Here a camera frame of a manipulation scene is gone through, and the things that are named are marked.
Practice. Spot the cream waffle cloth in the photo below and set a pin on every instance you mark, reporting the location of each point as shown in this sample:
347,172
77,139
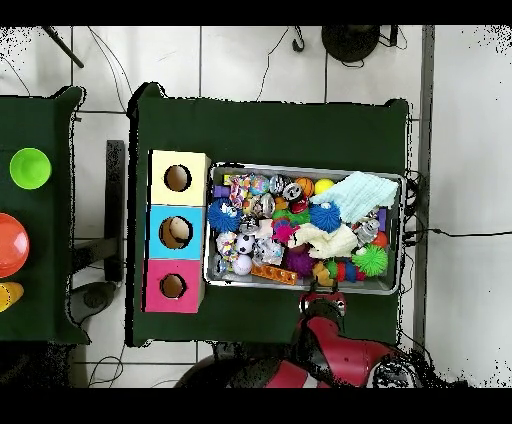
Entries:
328,240

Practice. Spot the black upright panel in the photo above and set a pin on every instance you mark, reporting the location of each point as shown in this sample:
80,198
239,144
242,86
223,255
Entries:
115,200

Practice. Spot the orange toy basketball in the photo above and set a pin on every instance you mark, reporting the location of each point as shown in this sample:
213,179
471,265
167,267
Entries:
306,186

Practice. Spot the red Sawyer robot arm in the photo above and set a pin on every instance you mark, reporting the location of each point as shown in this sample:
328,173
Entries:
340,356

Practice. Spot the light blue waffle cloth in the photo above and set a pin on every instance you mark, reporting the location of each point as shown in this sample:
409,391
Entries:
356,194

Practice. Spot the black and white soccer ball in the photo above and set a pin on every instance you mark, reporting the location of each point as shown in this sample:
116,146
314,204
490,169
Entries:
244,243

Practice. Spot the black rod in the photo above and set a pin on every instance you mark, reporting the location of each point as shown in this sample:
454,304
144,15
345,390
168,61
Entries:
64,48

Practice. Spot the green spiky ball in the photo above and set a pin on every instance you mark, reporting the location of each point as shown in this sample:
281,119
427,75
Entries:
370,260

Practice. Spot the black round stand base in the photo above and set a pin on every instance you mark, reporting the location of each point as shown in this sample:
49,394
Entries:
350,42

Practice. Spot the shallow silver mesh bin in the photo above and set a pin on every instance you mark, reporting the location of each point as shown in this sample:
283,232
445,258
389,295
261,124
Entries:
360,284

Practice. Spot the green plastic cup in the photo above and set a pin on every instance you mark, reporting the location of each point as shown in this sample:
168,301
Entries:
30,168

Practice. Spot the orange plastic bowl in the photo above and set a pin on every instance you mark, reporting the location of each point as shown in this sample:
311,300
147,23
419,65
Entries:
14,246

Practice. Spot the yellow ball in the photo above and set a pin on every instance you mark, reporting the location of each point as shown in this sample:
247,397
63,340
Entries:
324,186

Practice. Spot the yellow plastic toy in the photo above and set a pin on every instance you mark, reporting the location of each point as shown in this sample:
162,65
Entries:
10,295

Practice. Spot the dark green tablecloth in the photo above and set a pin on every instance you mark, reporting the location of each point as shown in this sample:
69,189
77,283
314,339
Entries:
260,132
36,120

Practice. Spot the orange plastic block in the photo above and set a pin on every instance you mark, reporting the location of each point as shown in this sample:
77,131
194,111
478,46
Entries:
274,274

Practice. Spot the blue spiky ball with eyes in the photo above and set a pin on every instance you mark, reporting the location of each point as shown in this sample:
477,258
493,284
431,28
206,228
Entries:
222,218

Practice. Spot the white baseball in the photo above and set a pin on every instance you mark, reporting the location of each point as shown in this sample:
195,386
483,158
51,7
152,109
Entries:
242,264

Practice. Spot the wooden box with three holes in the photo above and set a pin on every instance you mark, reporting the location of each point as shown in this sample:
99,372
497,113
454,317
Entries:
176,236

